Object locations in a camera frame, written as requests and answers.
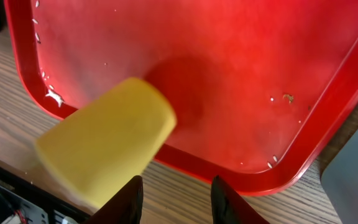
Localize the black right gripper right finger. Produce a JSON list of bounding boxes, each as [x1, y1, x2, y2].
[[211, 175, 269, 224]]

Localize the yellow cup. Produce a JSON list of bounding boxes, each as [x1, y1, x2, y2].
[[35, 78, 177, 208]]

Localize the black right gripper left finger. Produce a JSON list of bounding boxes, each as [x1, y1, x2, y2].
[[84, 175, 144, 224]]

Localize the grey dishwasher rack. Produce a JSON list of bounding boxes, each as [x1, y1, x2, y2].
[[321, 130, 358, 223]]

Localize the red serving tray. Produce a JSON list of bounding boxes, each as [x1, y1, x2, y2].
[[4, 0, 358, 195]]

